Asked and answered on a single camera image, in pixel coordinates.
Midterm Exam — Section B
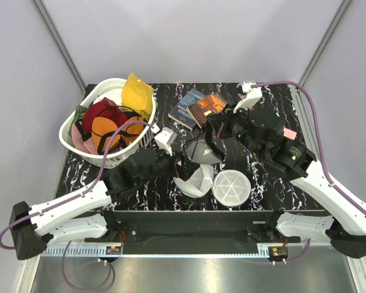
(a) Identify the white plastic laundry basket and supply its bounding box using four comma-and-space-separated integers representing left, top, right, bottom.
59, 78, 153, 169

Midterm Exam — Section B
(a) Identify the green garment strap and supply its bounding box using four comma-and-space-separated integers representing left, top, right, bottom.
74, 104, 87, 126

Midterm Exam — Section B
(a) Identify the white mesh laundry bag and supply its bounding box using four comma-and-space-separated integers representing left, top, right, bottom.
174, 165, 251, 208

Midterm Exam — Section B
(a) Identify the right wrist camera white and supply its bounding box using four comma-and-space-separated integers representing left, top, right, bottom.
233, 82, 262, 114

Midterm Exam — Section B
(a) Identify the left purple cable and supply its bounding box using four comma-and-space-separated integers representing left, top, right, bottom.
0, 120, 155, 291

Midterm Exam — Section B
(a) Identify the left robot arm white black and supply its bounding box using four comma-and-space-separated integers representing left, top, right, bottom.
9, 147, 184, 261

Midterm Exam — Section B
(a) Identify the orange black bra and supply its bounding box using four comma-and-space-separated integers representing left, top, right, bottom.
91, 111, 147, 155

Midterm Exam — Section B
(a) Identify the pink garment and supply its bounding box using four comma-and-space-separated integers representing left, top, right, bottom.
71, 124, 98, 155

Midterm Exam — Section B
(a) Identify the pink cube adapter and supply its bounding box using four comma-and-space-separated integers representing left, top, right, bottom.
283, 128, 297, 140

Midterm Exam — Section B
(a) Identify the yellow bra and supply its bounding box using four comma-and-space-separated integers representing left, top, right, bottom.
121, 73, 153, 115

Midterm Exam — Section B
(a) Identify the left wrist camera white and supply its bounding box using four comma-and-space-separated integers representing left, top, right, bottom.
154, 127, 177, 156

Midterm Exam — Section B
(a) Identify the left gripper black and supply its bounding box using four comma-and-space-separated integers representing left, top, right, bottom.
137, 145, 199, 187

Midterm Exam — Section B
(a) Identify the orange dark paperback book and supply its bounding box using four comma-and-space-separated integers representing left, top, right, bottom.
187, 92, 228, 129

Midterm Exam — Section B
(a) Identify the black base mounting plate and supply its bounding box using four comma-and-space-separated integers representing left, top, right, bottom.
86, 211, 300, 257

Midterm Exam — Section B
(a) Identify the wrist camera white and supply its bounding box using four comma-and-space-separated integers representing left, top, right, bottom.
154, 127, 177, 156
233, 82, 262, 114

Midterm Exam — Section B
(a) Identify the dark red bra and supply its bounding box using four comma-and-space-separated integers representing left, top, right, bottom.
82, 99, 127, 133

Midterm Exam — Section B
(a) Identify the blue paperback book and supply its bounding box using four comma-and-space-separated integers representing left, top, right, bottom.
168, 89, 205, 131

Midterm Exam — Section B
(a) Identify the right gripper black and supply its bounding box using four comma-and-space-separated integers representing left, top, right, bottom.
206, 100, 265, 159

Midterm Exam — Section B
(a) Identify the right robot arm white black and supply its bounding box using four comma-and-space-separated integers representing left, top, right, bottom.
206, 107, 366, 259

